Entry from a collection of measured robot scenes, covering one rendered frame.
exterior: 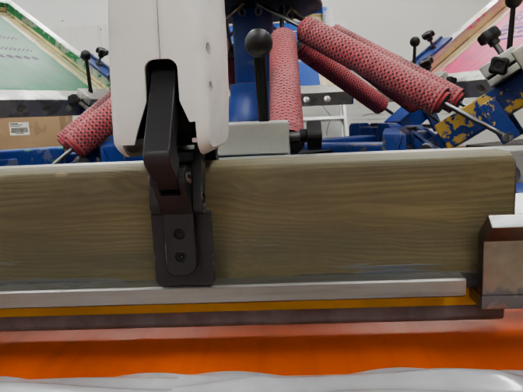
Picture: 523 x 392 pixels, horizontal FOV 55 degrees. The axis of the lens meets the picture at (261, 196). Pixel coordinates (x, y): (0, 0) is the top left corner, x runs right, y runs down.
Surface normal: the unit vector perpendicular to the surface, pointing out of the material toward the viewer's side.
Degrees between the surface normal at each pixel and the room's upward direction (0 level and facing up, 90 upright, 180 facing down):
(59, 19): 90
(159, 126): 53
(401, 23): 90
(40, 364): 0
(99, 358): 0
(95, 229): 90
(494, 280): 90
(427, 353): 0
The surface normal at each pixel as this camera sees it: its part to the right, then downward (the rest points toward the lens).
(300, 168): -0.05, -0.29
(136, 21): -0.10, 0.11
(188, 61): 0.11, 0.09
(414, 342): -0.04, -0.99
